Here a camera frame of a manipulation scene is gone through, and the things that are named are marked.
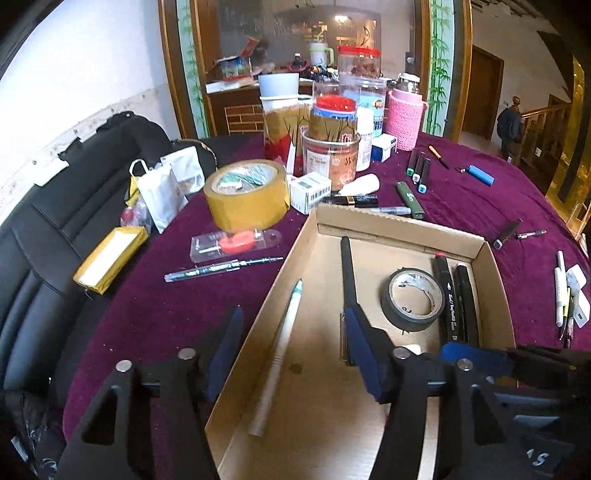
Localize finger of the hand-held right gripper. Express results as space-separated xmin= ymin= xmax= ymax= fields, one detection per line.
xmin=438 ymin=342 xmax=591 ymax=389

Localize white barcode box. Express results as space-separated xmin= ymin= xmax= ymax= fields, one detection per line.
xmin=288 ymin=173 xmax=332 ymax=214

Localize clear green gel pen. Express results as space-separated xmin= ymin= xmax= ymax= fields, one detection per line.
xmin=164 ymin=256 xmax=284 ymax=283

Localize black plastic bag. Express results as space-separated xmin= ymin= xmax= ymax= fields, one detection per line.
xmin=0 ymin=390 xmax=70 ymax=480

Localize thin black pen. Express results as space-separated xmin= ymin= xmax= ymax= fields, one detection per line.
xmin=340 ymin=236 xmax=360 ymax=315

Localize clear jar blue label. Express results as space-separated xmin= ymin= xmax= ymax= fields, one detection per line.
xmin=339 ymin=74 xmax=389 ymax=139

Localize glass jar orange label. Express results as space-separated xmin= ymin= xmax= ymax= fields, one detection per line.
xmin=300 ymin=126 xmax=361 ymax=192

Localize black tape roll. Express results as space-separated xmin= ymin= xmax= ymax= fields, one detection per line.
xmin=380 ymin=268 xmax=445 ymax=332

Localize black pen silver cap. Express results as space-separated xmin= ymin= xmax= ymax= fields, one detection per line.
xmin=492 ymin=218 xmax=523 ymax=250

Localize white plastic bottle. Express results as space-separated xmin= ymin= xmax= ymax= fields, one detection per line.
xmin=355 ymin=107 xmax=375 ymax=171

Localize dark green pen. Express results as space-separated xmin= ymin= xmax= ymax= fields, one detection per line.
xmin=396 ymin=181 xmax=426 ymax=219

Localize black marker pink end cap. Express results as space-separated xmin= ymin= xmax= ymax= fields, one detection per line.
xmin=452 ymin=264 xmax=481 ymax=344

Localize white paper pouch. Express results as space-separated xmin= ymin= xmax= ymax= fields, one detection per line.
xmin=159 ymin=147 xmax=206 ymax=195

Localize black marker red end caps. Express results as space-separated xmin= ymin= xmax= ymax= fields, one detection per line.
xmin=431 ymin=251 xmax=462 ymax=344

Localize brown wooden door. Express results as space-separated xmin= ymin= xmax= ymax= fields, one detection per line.
xmin=462 ymin=46 xmax=505 ymax=141

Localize white cone shaped bottle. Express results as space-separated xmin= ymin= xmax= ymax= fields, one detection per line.
xmin=338 ymin=173 xmax=381 ymax=195

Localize clear pack with red item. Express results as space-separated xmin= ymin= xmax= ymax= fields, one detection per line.
xmin=190 ymin=228 xmax=283 ymax=265

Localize open printed carton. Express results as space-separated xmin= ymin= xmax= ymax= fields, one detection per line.
xmin=205 ymin=37 xmax=271 ymax=88

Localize wide yellow tape roll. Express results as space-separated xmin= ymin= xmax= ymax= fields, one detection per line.
xmin=204 ymin=159 xmax=291 ymax=232

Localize white plastic cup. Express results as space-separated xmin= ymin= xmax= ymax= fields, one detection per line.
xmin=257 ymin=73 xmax=301 ymax=99

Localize black leather sofa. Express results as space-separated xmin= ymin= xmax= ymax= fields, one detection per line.
xmin=0 ymin=111 xmax=222 ymax=393

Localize long white printed pen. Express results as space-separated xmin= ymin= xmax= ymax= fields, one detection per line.
xmin=555 ymin=250 xmax=568 ymax=329

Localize white pen teal tip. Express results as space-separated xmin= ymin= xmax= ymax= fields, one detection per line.
xmin=248 ymin=279 xmax=304 ymax=437

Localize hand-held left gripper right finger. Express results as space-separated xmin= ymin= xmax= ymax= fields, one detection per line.
xmin=344 ymin=308 xmax=513 ymax=480

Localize bamboo print panel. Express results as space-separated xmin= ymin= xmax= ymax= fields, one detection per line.
xmin=175 ymin=0 xmax=208 ymax=139
xmin=427 ymin=0 xmax=455 ymax=137

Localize jar in pink knit sleeve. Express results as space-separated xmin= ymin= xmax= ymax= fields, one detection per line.
xmin=383 ymin=73 xmax=429 ymax=152

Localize dark jacket on post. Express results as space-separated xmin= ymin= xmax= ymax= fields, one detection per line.
xmin=496 ymin=106 xmax=526 ymax=160

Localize white paper bag with handle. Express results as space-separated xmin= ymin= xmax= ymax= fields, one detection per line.
xmin=129 ymin=159 xmax=189 ymax=234

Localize yellow wrapped paper pack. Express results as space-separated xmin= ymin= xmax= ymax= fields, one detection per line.
xmin=73 ymin=226 xmax=149 ymax=295

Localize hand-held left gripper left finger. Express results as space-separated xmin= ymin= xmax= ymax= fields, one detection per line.
xmin=55 ymin=305 xmax=245 ymax=480

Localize tree print jar red lid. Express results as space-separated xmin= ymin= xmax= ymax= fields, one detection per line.
xmin=308 ymin=95 xmax=360 ymax=144

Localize shallow cardboard box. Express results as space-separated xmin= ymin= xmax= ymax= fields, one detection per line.
xmin=204 ymin=203 xmax=517 ymax=480

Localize tall tree print container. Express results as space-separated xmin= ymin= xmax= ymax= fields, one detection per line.
xmin=259 ymin=95 xmax=315 ymax=176

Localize wooden stair railing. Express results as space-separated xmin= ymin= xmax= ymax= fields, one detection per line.
xmin=510 ymin=96 xmax=573 ymax=185

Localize clear jar red lid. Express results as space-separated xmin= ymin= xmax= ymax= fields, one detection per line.
xmin=337 ymin=45 xmax=383 ymax=79

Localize black gold pen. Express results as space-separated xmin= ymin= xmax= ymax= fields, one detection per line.
xmin=322 ymin=195 xmax=379 ymax=207

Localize clear bag with red item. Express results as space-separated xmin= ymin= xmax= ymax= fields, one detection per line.
xmin=121 ymin=203 xmax=153 ymax=232

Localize small white blue box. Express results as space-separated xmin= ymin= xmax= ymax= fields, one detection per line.
xmin=370 ymin=135 xmax=399 ymax=163

